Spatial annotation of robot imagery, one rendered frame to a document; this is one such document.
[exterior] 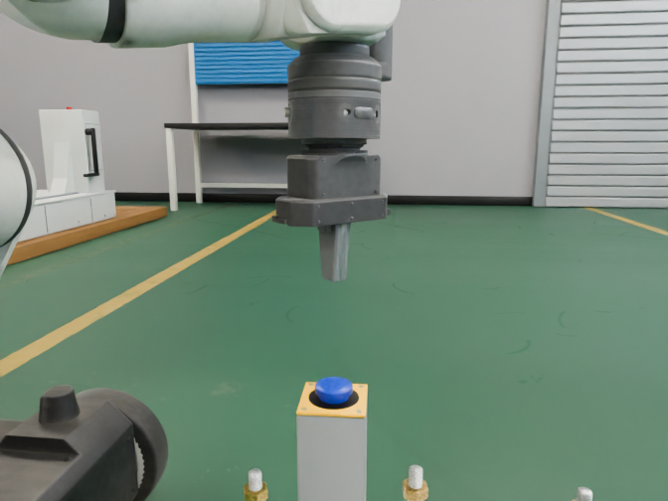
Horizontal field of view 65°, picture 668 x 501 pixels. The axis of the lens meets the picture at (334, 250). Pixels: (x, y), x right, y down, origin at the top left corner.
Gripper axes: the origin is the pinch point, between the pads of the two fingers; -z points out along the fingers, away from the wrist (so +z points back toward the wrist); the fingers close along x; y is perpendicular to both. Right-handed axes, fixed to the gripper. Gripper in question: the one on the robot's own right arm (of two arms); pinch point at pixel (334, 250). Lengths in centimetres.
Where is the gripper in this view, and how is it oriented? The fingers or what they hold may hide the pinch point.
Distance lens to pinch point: 52.7
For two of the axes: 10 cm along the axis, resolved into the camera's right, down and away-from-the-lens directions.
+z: 0.0, -9.8, -2.0
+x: 7.9, -1.2, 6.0
